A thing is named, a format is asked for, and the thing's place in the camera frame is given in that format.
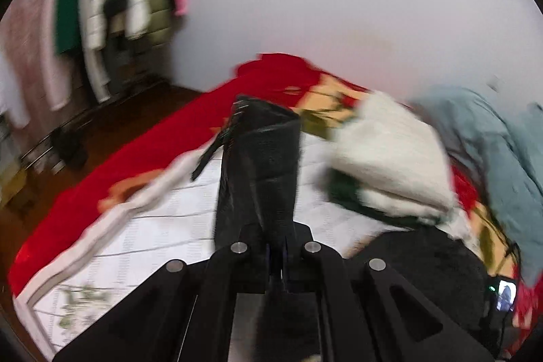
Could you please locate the grey-blue garment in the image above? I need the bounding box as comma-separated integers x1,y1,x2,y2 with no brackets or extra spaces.
411,86,543,287

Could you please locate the white knit sweater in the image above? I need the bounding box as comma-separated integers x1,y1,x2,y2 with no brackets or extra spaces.
329,91,458,221

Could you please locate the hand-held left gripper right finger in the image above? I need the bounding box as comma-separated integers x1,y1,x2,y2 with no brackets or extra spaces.
282,223,496,362

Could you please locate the dark green folded garment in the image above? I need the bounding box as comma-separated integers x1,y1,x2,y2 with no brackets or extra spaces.
326,169,437,228

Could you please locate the black fleece cloth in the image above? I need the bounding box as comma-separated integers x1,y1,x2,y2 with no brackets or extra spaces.
344,225,489,341

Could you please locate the metal clothes rack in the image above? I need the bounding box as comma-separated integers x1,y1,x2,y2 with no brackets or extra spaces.
17,0,170,172

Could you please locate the olive puffer jacket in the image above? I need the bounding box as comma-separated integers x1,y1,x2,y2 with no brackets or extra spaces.
146,0,175,48

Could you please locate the pale pink hanging coat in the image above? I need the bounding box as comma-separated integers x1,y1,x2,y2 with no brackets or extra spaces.
0,0,74,129

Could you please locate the red printed blanket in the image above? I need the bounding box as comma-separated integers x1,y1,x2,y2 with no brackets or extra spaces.
7,53,536,329

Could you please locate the white quilted bed sheet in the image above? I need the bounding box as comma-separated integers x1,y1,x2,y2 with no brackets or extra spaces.
14,129,382,358

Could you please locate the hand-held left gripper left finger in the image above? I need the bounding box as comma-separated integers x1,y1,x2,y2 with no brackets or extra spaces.
53,224,273,362

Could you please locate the dark object on floor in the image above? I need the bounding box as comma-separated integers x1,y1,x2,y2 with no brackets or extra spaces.
52,127,90,171

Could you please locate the white hanging coat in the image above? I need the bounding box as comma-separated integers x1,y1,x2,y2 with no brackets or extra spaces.
79,0,113,103

